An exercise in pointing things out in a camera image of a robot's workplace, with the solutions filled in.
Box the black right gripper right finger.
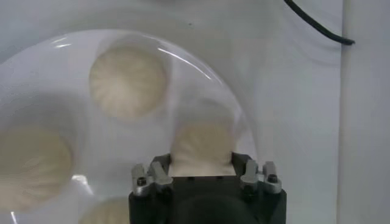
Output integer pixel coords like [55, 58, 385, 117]
[231, 152, 283, 195]

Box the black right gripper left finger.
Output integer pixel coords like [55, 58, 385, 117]
[130, 153, 174, 197]

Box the white pleated steamed baozi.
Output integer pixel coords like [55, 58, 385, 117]
[78, 196, 132, 224]
[0, 126, 74, 211]
[169, 121, 237, 177]
[88, 45, 168, 119]

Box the white round plate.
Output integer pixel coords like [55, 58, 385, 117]
[0, 29, 258, 224]

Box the thick black cable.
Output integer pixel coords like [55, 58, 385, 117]
[283, 0, 356, 46]

